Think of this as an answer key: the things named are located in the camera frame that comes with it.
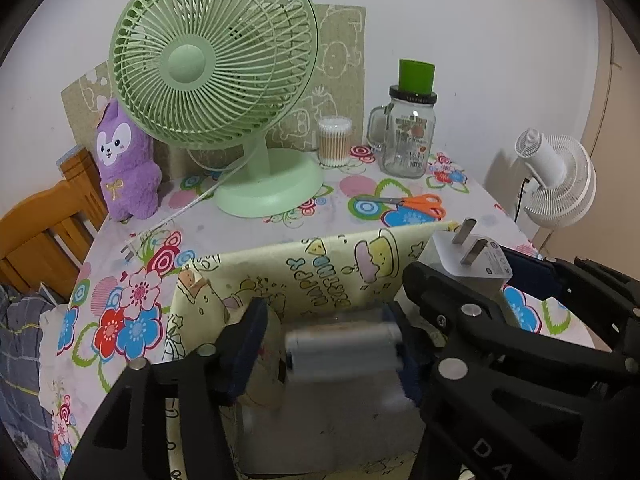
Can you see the beige door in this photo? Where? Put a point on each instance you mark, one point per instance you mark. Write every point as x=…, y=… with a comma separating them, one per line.
x=620, y=110

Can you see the white round case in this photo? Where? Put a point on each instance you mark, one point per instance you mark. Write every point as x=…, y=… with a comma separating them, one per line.
x=345, y=355

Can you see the patterned cardboard board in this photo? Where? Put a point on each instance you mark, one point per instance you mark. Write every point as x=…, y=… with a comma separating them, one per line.
x=340, y=60

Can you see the green desk fan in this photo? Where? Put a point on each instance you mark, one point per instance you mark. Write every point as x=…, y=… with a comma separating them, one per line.
x=187, y=62

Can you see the yellow patterned box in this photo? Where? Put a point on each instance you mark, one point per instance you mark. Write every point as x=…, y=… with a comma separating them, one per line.
x=320, y=270

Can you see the purple plush toy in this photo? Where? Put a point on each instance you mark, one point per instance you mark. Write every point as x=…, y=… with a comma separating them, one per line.
x=127, y=175

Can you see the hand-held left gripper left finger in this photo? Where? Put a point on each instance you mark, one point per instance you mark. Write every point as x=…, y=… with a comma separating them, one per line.
x=245, y=355

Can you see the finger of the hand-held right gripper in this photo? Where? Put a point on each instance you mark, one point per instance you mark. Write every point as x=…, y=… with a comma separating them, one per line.
x=475, y=325
x=527, y=272

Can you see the orange scissors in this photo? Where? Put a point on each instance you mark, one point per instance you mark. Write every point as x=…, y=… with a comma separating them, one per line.
x=420, y=203

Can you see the wooden chair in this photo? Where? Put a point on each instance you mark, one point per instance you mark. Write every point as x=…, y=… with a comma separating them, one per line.
x=35, y=230

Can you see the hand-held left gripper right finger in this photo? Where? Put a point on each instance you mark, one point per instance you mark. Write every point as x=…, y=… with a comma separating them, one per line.
x=407, y=365

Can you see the grey plaid blanket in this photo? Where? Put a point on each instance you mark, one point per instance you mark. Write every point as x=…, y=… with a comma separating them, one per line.
x=20, y=340

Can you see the white charger block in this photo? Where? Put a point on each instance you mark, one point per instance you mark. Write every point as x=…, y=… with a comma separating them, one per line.
x=470, y=275

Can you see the glass jar with green lid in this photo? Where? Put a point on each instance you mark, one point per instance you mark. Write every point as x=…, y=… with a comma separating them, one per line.
x=407, y=145

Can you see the white standing fan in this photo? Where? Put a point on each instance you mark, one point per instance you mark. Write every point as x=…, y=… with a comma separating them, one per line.
x=560, y=180

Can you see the cotton swab jar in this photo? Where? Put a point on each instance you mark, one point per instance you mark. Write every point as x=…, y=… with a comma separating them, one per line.
x=335, y=145

